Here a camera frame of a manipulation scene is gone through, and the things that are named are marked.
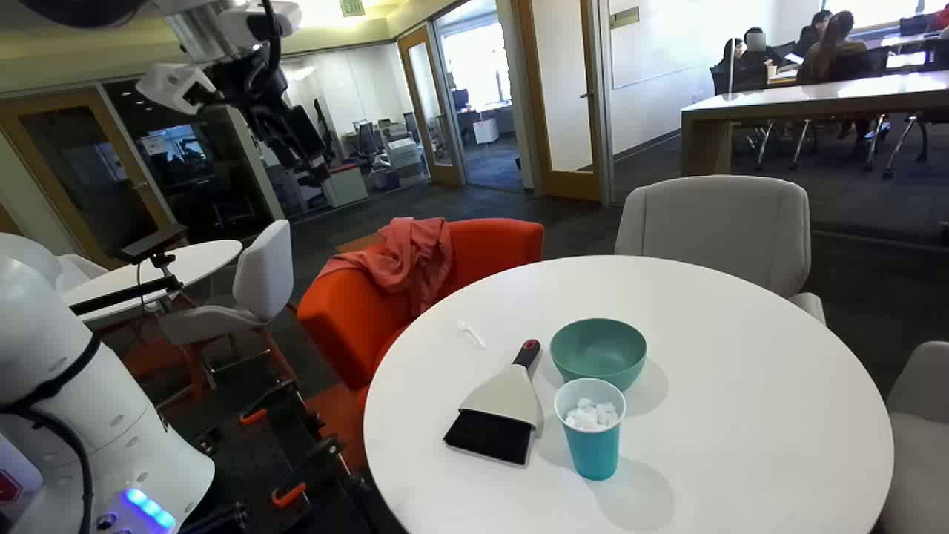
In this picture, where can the grey chair behind table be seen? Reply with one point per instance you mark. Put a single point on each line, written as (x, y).
(751, 225)

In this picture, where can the long wooden table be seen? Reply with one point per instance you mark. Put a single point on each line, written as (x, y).
(708, 126)

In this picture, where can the white brush black bristles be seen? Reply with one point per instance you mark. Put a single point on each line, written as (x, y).
(503, 412)

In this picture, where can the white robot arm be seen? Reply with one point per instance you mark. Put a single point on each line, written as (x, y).
(82, 443)

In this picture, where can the orange armchair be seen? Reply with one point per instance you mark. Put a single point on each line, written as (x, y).
(355, 323)

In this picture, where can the salmon cloth on armchair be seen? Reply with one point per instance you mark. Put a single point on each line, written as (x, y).
(409, 255)

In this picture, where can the white chair at left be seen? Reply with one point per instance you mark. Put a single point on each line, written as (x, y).
(258, 292)

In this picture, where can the small round white table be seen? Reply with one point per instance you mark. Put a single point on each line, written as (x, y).
(134, 289)

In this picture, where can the teal bowl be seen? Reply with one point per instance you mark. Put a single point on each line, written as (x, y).
(599, 347)

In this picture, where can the blue plastic cup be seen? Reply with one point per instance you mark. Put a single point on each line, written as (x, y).
(590, 417)

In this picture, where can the grey chair at right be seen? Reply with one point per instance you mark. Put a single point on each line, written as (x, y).
(921, 426)

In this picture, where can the seated person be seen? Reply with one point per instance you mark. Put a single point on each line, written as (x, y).
(838, 55)

